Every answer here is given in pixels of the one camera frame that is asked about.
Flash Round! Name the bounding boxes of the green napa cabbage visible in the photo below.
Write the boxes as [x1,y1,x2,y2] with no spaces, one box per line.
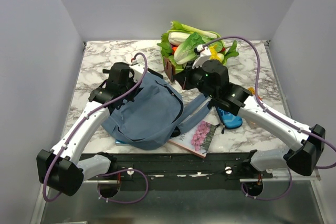
[174,32,205,65]

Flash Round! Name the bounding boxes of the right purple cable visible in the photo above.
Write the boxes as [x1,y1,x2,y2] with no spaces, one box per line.
[194,36,336,200]

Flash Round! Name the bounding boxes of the brown leather wallet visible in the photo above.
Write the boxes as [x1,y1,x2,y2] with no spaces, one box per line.
[163,58,175,83]

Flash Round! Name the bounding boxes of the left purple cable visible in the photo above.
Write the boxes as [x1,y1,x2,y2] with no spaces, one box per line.
[41,52,149,205]

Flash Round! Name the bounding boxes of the yellow napa cabbage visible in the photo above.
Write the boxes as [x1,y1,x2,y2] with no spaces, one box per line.
[208,45,224,62]

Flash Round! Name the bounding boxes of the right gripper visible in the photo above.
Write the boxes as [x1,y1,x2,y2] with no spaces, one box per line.
[173,60,218,100]

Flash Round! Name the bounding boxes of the blue dinosaur pencil case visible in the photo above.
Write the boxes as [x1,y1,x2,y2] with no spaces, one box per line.
[215,106,243,130]

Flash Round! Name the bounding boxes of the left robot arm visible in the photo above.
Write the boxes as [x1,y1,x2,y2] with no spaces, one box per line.
[36,60,148,202]

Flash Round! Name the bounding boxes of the purple cable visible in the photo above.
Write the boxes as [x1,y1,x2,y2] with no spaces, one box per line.
[194,36,336,200]
[41,52,149,205]

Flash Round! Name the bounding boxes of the orange blue children's book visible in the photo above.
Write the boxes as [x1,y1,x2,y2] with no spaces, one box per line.
[248,87,262,101]

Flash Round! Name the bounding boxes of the blue student backpack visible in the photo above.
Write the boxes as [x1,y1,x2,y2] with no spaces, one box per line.
[102,72,210,151]

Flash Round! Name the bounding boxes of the teal blue book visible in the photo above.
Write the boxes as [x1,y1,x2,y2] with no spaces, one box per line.
[115,139,130,146]

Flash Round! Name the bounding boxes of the celery stalk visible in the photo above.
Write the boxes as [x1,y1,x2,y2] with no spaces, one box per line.
[169,20,218,39]

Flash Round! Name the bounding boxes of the green vegetable tray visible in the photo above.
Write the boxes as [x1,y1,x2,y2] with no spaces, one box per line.
[158,32,213,74]

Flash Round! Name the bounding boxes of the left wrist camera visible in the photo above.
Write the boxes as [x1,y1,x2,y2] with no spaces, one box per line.
[129,62,148,81]

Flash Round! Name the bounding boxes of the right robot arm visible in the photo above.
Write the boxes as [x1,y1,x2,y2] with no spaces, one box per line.
[174,60,326,178]

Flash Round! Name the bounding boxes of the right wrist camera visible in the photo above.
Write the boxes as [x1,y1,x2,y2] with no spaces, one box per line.
[192,47,212,69]

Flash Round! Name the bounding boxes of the spinach bunch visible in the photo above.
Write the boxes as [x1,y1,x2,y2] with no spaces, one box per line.
[224,40,239,60]

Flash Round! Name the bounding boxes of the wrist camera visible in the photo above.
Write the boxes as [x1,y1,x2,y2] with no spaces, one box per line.
[129,62,148,81]
[192,47,212,69]

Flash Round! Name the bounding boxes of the designer fate flower book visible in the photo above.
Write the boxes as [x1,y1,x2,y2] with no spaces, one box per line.
[168,121,217,158]

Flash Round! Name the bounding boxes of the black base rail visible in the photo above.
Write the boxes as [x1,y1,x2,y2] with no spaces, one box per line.
[78,152,289,192]

